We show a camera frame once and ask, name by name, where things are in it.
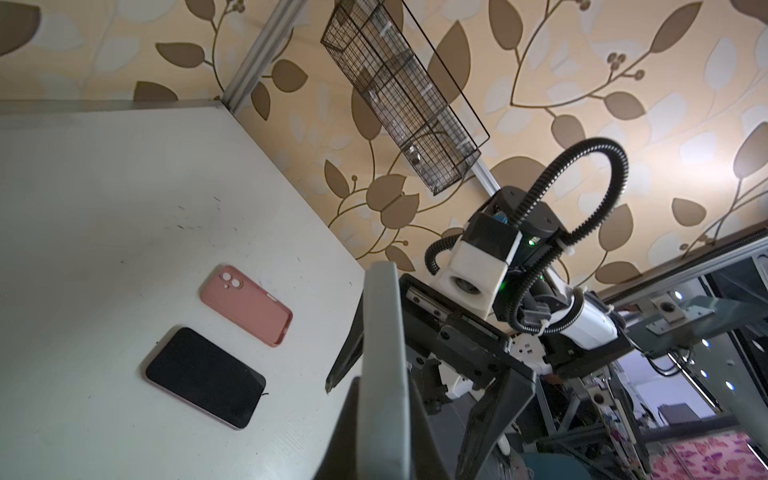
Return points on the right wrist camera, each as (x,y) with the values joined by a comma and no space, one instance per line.
(478,263)

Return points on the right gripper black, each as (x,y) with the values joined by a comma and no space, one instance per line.
(436,326)

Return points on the side wire basket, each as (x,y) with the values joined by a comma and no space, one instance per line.
(421,105)

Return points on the black phone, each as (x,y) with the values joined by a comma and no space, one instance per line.
(383,431)

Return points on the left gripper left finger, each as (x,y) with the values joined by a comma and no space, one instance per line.
(340,459)

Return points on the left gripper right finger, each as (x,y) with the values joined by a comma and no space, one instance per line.
(426,463)

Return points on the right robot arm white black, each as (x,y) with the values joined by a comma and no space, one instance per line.
(537,252)

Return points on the pink phone case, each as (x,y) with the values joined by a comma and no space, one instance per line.
(236,297)

